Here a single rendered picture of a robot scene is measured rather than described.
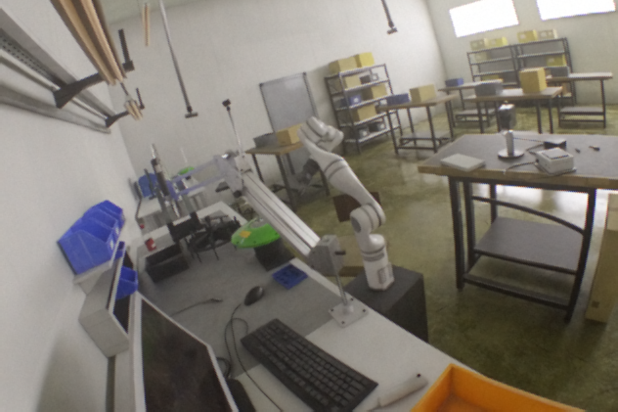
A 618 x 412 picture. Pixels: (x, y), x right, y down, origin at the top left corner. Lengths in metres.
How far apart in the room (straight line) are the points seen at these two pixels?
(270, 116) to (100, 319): 5.62
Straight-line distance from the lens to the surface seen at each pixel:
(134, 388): 0.57
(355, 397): 0.76
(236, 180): 0.89
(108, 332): 1.29
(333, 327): 0.95
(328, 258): 0.82
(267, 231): 1.30
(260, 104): 6.32
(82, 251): 1.38
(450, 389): 0.73
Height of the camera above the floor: 1.58
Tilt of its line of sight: 16 degrees down
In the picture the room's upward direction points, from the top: 17 degrees counter-clockwise
